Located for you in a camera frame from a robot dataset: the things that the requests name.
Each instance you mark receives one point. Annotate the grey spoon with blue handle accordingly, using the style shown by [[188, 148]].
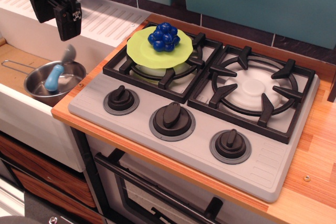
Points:
[[51, 83]]

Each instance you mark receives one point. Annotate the blue toy blueberry cluster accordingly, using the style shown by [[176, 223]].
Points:
[[164, 38]]

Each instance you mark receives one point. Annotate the white toy sink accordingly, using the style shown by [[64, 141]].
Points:
[[27, 44]]

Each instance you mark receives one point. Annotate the small steel pot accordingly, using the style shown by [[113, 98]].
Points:
[[34, 82]]

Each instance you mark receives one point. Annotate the lime green plastic plate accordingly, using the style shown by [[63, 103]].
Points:
[[142, 53]]

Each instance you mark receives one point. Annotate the black left stove knob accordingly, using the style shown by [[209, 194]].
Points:
[[121, 101]]

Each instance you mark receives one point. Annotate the black stove knob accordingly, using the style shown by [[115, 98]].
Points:
[[230, 147], [172, 122], [121, 101]]

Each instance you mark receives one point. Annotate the black left burner grate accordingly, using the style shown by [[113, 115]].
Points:
[[174, 83]]

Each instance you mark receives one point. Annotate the black burner grate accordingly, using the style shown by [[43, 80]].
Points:
[[174, 83], [258, 93]]

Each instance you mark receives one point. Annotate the upper wooden drawer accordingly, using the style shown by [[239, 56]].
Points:
[[39, 165]]

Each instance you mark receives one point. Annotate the wooden drawer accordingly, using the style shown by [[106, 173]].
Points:
[[39, 165], [50, 193]]

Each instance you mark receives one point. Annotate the black middle stove knob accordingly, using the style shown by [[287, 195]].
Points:
[[172, 122]]

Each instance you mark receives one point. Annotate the grey toy stove top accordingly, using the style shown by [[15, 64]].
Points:
[[262, 175]]

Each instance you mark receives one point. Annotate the toy oven door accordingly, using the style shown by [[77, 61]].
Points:
[[148, 194]]

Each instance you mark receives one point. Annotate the lower wooden drawer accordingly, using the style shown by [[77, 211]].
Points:
[[50, 193]]

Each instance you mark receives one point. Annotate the black right stove knob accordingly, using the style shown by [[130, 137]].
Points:
[[230, 147]]

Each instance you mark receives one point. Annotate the black right burner grate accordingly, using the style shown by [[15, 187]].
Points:
[[258, 93]]

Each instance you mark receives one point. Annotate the black oven door handle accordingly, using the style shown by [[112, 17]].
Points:
[[158, 193]]

